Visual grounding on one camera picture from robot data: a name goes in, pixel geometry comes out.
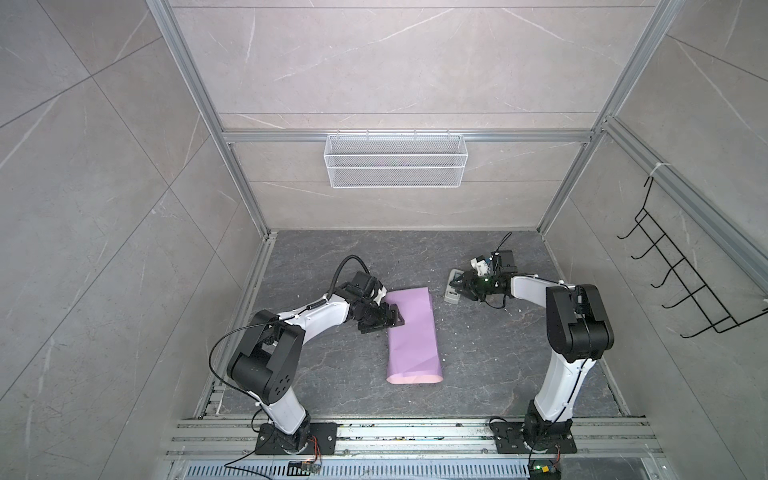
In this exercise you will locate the white tape dispenser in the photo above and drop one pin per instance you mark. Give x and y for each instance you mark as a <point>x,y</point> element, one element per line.
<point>449,296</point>

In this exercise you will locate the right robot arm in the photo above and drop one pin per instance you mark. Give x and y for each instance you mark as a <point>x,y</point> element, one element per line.
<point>578,332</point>

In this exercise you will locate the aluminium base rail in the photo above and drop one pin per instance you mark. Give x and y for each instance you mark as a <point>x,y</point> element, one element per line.
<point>415,448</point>

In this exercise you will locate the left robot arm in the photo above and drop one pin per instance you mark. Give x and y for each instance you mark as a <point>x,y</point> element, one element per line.
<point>265,361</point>

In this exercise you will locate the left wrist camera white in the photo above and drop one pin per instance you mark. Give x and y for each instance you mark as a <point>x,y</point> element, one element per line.
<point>380,294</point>

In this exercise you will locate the black wire hook rack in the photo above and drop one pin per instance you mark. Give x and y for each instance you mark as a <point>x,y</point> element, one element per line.
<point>678,266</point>

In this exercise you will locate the pink wrapping paper sheet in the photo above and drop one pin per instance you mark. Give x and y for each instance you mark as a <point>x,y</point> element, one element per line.
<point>413,350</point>

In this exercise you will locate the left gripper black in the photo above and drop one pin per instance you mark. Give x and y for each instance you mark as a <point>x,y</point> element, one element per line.
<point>386,319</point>

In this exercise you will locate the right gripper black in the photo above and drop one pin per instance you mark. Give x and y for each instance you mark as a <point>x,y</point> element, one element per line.
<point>469,284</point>

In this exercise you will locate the white wire mesh basket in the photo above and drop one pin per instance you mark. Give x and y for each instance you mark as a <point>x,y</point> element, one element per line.
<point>360,161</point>

